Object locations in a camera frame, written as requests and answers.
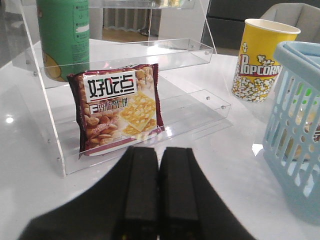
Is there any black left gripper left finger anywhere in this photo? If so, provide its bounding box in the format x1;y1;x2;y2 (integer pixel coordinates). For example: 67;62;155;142
122;147;158;240

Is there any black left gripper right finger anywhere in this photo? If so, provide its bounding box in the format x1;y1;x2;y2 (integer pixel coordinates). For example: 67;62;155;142
159;147;200;240

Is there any light blue plastic basket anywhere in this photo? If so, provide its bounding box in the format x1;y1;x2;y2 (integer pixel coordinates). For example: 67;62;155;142
263;41;320;224

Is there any maroon biscuit packet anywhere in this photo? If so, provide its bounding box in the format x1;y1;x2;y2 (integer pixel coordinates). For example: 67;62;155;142
67;63;164;156

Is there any left clear acrylic shelf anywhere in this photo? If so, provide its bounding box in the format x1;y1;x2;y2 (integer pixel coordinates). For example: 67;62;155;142
12;0;231;175

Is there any yellow popcorn paper cup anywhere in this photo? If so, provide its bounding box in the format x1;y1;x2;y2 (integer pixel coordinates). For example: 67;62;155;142
231;18;301;103

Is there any green chip canister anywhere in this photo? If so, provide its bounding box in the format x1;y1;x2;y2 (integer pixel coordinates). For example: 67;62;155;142
36;0;90;82

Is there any grey chair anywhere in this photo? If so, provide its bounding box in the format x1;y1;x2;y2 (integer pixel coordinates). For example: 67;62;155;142
260;3;320;44

